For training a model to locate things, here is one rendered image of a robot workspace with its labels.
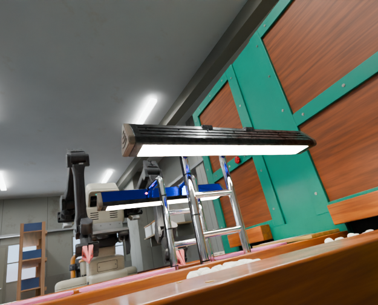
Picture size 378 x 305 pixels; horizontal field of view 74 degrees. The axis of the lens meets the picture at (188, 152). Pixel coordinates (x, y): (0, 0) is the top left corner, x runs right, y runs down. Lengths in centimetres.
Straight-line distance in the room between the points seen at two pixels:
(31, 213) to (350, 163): 929
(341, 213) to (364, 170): 17
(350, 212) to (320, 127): 35
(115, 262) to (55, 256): 771
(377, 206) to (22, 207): 946
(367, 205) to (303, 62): 62
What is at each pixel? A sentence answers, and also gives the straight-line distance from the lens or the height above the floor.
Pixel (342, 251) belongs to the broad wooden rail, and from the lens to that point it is 34.
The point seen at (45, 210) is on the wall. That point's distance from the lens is 971.
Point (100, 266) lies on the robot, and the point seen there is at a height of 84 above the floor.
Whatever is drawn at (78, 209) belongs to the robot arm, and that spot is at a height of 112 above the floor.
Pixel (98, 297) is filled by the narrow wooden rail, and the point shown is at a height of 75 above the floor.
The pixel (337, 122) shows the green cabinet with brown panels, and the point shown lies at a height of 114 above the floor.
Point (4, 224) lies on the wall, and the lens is 969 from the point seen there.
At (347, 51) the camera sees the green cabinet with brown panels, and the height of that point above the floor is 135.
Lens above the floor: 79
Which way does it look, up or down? 22 degrees up
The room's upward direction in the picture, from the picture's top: 12 degrees counter-clockwise
